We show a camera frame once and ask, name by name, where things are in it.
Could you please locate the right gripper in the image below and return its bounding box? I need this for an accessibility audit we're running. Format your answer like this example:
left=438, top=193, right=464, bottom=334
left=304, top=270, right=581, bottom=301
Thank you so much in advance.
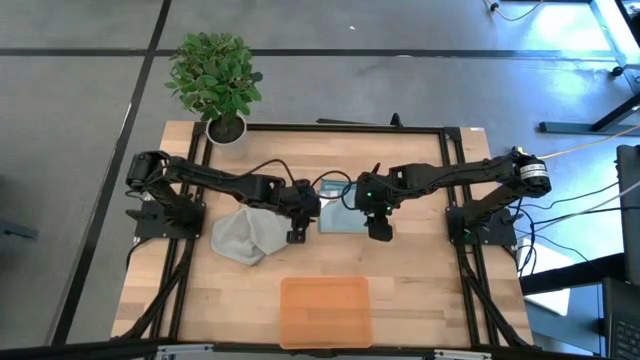
left=354, top=171, right=401, bottom=243

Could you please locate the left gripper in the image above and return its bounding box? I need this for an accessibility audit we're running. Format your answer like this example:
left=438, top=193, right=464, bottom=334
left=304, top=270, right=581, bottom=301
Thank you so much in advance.
left=277, top=178, right=322, bottom=245

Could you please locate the blue microfiber towel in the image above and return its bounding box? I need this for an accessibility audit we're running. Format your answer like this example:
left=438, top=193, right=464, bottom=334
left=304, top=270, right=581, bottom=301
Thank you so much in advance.
left=317, top=178, right=372, bottom=235

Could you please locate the grey waffle towel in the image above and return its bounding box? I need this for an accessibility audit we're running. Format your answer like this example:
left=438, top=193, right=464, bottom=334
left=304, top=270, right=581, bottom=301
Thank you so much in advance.
left=210, top=206, right=295, bottom=267

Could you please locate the orange plastic basket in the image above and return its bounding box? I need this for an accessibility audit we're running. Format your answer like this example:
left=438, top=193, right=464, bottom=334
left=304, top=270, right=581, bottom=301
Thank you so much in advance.
left=279, top=275, right=374, bottom=350

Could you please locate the white box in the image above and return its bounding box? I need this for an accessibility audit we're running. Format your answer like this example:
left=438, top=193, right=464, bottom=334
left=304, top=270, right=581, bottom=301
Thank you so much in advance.
left=516, top=237, right=576, bottom=317

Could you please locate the green plant in white pot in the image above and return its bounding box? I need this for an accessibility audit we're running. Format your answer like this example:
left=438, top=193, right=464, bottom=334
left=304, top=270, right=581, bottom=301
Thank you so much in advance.
left=164, top=31, right=265, bottom=147

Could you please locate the black rig strut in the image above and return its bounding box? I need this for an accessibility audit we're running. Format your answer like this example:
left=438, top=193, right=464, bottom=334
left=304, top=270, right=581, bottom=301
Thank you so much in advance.
left=519, top=252, right=626, bottom=296

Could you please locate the black desk leg with foot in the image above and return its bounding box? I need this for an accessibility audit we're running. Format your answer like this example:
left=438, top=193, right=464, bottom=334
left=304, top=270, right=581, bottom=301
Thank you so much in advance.
left=538, top=92, right=640, bottom=135

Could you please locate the black rig beam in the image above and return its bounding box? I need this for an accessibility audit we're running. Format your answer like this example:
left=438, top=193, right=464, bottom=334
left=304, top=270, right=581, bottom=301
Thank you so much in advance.
left=0, top=338, right=640, bottom=360

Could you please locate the black monitor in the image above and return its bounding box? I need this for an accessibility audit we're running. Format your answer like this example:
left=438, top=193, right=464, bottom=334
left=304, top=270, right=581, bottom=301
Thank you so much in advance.
left=614, top=143, right=640, bottom=286

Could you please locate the black keyboard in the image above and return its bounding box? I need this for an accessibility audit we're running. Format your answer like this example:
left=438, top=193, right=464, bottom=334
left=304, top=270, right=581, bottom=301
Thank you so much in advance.
left=601, top=277, right=640, bottom=360

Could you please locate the grey chair foot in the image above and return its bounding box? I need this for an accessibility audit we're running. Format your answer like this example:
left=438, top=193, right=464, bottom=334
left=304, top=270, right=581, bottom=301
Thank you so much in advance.
left=0, top=217, right=39, bottom=240

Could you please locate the black aluminium table frame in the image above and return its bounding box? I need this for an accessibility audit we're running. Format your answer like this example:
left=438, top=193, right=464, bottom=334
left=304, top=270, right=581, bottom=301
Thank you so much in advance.
left=112, top=121, right=534, bottom=351

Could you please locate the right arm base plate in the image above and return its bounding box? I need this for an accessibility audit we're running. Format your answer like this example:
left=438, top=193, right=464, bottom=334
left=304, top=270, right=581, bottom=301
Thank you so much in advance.
left=446, top=205, right=519, bottom=247

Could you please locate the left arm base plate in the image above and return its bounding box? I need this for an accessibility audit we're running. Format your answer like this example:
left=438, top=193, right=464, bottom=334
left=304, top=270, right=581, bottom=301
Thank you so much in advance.
left=132, top=199, right=207, bottom=241

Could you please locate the white rig bracket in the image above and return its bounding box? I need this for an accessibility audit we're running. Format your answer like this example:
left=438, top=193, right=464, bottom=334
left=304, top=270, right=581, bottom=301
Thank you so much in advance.
left=153, top=342, right=216, bottom=360
left=432, top=348, right=494, bottom=360

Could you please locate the yellow extension cable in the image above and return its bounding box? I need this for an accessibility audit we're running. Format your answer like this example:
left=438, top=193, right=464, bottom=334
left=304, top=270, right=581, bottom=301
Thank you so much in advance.
left=510, top=124, right=640, bottom=162

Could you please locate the black floor cable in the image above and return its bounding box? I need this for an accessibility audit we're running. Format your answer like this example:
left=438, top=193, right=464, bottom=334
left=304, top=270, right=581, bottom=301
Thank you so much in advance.
left=514, top=180, right=622, bottom=211

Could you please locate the white floor cable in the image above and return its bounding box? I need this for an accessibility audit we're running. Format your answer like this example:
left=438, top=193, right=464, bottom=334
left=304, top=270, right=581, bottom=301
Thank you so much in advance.
left=517, top=179, right=640, bottom=235

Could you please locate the beige cable with black plug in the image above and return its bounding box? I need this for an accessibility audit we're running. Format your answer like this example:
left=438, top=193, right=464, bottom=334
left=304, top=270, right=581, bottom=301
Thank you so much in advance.
left=482, top=0, right=546, bottom=24

